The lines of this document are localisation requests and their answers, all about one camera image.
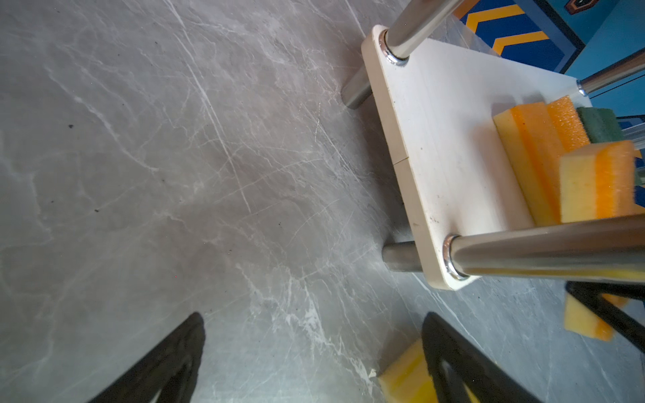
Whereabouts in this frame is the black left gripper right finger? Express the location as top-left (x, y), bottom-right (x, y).
top-left (422, 312), bottom-right (539, 402)

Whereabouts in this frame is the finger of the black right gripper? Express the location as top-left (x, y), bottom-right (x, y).
top-left (565, 281), bottom-right (644, 351)

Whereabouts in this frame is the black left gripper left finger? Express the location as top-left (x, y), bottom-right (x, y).
top-left (92, 312), bottom-right (206, 402)

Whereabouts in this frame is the orange sponge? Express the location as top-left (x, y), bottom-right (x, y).
top-left (547, 96), bottom-right (591, 153)
top-left (559, 140), bottom-right (637, 342)
top-left (493, 102), bottom-right (564, 227)

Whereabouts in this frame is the white two-tier metal shelf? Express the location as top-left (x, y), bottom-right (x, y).
top-left (342, 1), bottom-right (644, 290)

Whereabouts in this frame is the yellow sponge top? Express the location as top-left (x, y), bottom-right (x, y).
top-left (377, 338), bottom-right (482, 403)

